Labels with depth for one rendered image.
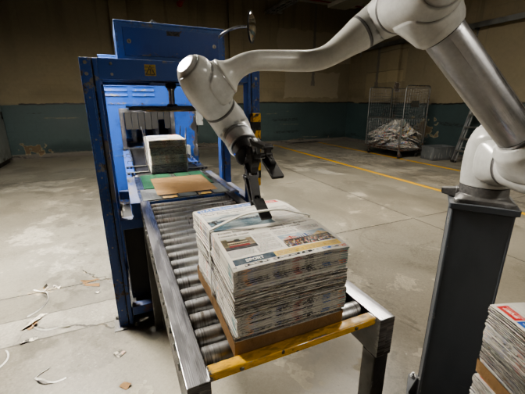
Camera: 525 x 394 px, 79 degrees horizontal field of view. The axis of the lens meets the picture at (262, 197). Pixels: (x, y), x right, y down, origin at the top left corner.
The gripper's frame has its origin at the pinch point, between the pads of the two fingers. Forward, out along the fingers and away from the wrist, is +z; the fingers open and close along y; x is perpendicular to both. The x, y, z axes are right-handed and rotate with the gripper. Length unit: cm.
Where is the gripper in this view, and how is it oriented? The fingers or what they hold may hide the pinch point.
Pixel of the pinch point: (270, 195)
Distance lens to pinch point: 78.3
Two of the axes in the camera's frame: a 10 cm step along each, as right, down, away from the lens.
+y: -1.8, 7.2, 6.7
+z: 3.6, 6.8, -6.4
